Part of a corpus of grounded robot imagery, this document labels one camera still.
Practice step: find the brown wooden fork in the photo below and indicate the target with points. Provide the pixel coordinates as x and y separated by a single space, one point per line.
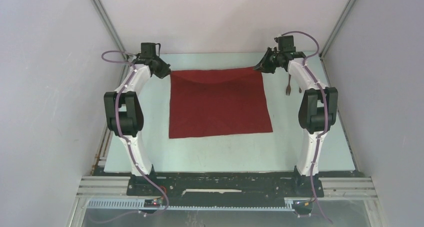
288 87

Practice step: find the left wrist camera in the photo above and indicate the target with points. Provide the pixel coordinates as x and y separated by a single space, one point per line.
149 50

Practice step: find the white cable duct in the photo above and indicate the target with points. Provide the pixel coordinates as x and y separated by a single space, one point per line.
138 204

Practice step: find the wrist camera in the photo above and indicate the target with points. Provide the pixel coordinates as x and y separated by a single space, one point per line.
149 50
285 44

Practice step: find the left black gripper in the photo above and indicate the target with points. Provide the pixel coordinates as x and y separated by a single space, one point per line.
165 70

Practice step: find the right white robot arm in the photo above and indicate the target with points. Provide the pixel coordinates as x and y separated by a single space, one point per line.
318 108

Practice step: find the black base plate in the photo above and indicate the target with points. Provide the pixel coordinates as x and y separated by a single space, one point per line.
226 189

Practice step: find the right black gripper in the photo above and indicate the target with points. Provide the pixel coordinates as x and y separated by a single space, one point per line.
264 65

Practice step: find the red cloth napkin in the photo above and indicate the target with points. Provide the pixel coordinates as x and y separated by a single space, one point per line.
219 102

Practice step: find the aluminium frame rail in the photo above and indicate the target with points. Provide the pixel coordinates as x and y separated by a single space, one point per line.
103 187

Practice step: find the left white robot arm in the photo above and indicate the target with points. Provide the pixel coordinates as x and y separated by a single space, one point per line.
123 111

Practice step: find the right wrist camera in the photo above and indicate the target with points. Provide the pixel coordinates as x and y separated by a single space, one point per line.
285 44

